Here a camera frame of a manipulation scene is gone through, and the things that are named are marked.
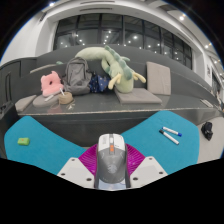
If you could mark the dark glass window wall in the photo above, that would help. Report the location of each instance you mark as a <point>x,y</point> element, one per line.
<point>126,33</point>

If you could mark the small grey seat cushion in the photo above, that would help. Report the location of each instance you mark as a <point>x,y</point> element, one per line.
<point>25,102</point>

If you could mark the grey square upright cushion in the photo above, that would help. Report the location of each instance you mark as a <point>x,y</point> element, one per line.
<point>159,78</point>

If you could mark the black suitcase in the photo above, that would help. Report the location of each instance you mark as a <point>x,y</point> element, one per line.
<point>4,115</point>

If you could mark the green eraser block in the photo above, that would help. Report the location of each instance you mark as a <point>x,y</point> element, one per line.
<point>23,141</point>

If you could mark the grey backpack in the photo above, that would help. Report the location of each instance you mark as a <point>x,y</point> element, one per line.
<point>77,76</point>

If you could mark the grey round seat cushion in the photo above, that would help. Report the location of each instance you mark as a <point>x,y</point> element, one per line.
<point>45,100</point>

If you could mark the tan round roll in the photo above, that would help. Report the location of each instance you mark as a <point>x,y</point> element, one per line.
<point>65,97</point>

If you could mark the black bag on floor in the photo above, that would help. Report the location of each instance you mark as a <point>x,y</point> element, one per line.
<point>207,130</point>

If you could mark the white marker with black cap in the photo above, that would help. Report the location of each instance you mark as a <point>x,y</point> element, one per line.
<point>169,137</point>

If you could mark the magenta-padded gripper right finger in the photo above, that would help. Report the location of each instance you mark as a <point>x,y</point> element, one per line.
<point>145,170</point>

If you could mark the dark blue patterned bag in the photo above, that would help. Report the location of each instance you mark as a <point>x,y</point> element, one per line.
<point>99,83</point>

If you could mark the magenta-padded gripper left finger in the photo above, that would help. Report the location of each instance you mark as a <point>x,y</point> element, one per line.
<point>78,170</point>

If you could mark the grey and white computer mouse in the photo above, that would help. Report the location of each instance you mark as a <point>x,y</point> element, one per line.
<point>111,160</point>

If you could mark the pink plush toy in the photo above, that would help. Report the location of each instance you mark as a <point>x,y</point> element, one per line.
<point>51,83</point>

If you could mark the grey flat seat cushion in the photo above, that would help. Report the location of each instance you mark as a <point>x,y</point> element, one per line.
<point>137,96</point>

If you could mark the green dragon plush toy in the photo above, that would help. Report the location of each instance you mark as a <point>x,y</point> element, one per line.
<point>116,66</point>

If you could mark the dark grey bench seating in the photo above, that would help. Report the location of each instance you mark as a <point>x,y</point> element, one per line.
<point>110,110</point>

